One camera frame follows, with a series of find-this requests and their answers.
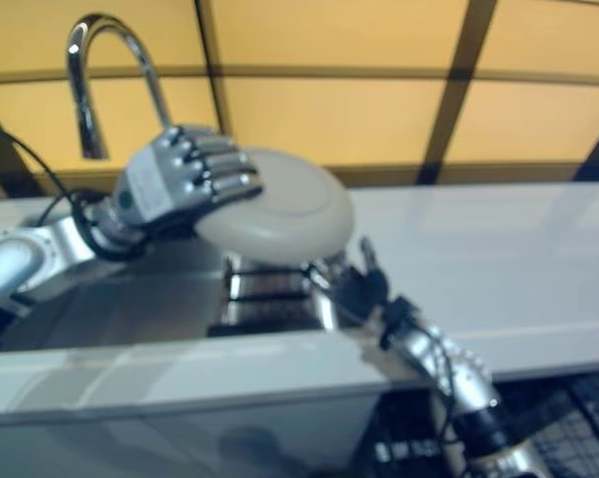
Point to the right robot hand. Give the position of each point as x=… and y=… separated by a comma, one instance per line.
x=359, y=294

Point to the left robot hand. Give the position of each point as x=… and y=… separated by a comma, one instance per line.
x=170, y=179

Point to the white round plate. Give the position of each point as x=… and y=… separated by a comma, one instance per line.
x=289, y=209

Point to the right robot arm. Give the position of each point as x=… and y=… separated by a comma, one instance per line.
x=463, y=378

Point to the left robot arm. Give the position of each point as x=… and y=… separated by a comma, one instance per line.
x=26, y=264

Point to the black steel dish rack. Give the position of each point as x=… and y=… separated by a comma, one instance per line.
x=269, y=299

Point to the chrome gooseneck faucet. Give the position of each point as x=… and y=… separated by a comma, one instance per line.
x=80, y=99

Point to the stainless steel sink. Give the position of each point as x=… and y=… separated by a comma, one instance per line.
x=130, y=299

